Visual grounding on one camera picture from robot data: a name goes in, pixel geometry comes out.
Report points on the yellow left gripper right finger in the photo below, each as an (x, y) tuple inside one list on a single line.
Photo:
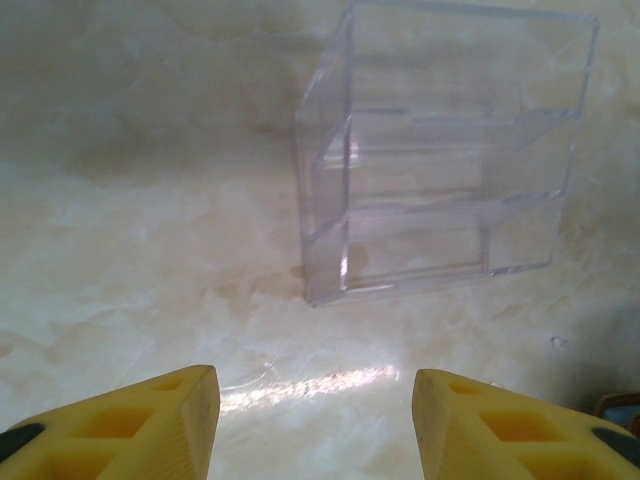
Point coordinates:
[(525, 440)]

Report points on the brown leather card holder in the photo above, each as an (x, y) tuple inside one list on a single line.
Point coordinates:
[(620, 415)]

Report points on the clear acrylic tiered card organizer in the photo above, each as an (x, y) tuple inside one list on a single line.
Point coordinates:
[(425, 175)]

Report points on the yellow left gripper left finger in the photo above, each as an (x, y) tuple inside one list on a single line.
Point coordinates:
[(125, 440)]

